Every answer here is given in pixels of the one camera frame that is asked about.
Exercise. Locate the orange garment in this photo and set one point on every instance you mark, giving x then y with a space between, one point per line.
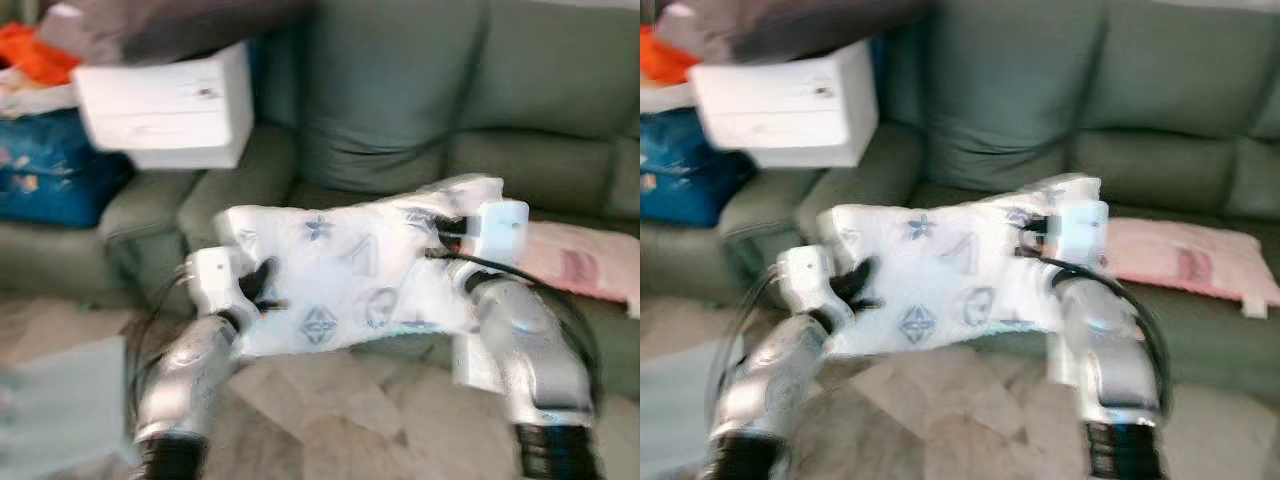
665 58
35 55

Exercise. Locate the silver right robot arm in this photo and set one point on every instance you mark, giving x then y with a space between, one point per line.
1110 350
535 350

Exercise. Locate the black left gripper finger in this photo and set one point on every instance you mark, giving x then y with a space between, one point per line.
866 282
270 282

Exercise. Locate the white box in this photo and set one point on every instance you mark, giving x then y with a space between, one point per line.
170 105
790 105

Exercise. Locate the white patterned pillow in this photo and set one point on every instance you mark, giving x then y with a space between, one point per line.
350 270
940 270

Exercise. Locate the pink pillow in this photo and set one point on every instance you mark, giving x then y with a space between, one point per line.
1190 262
580 262

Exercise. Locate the green leather sofa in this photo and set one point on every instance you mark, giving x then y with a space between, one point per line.
400 100
1020 100

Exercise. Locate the dark grey garment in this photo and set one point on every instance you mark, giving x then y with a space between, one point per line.
170 28
790 28

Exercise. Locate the blue suitcase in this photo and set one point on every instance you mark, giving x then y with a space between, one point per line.
690 170
55 170

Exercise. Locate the white garment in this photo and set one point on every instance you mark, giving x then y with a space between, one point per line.
30 98
660 98

